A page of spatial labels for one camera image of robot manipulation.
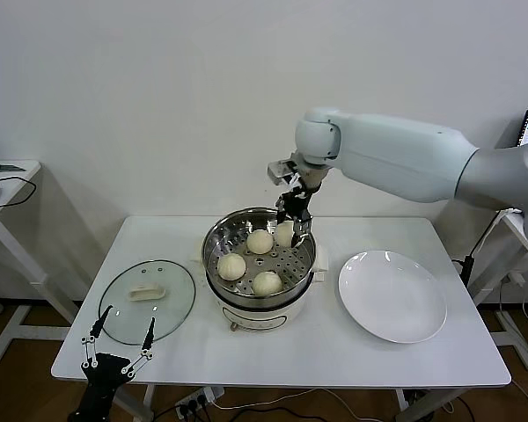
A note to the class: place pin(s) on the round glass pot lid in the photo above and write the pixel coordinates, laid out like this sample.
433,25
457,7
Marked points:
171,281

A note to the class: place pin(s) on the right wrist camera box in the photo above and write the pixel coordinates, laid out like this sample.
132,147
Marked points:
280,170

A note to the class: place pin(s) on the white side table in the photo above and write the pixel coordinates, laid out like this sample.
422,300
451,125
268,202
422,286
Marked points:
17,181
481,293

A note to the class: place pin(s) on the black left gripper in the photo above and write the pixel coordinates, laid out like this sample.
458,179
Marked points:
105,373

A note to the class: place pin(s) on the white power strip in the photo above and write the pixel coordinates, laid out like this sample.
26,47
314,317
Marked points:
198,401

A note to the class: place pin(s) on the flat green item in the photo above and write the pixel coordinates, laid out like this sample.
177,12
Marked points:
2,168

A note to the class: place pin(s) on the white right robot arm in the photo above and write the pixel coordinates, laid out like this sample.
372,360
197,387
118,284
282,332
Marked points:
400,154

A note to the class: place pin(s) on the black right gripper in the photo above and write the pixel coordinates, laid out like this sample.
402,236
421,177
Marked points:
298,204

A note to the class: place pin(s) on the white power adapter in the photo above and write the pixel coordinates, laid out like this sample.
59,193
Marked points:
515,278

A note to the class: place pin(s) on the round white plate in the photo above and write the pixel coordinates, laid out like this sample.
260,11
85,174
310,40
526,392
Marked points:
391,299

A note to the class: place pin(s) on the white steamed baozi bun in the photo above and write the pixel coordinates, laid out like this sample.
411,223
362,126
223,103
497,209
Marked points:
267,283
259,242
231,267
284,234

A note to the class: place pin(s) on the perforated steel steamer basket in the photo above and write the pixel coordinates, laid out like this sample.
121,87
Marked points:
290,264

